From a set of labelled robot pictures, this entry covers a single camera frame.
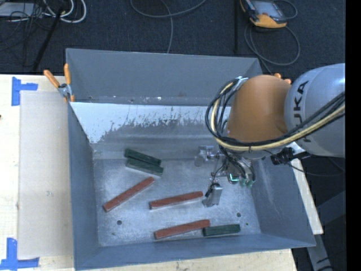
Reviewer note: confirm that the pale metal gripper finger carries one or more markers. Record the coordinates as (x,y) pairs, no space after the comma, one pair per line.
(203,154)
(214,195)

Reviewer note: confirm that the dark green flat block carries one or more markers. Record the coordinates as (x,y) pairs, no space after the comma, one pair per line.
(142,156)
(221,230)
(146,167)

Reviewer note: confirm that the red-brown flat block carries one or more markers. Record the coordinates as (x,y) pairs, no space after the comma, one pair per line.
(182,229)
(128,194)
(176,200)

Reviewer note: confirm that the grey metal bin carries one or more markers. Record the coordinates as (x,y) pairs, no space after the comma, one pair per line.
(175,190)

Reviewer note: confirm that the pale wood flat board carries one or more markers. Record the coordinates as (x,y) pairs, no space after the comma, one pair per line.
(42,165)

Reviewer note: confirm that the black cylinder on white bracket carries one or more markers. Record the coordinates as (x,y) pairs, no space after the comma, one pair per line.
(283,155)

